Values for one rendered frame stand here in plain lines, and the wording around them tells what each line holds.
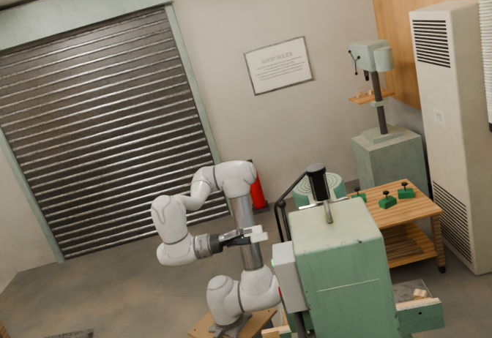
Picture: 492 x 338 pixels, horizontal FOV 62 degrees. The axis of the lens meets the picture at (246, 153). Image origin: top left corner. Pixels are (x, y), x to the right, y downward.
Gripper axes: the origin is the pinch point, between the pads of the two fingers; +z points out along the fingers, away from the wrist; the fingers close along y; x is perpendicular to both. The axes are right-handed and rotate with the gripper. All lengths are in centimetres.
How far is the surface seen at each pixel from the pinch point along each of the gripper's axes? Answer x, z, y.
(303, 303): -29.2, 11.9, 36.8
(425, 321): -41, 51, -18
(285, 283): -23.6, 8.8, 41.9
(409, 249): 1, 82, -166
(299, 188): 7.2, 18.1, 21.0
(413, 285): -28, 53, -31
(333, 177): 8.8, 29.9, 19.2
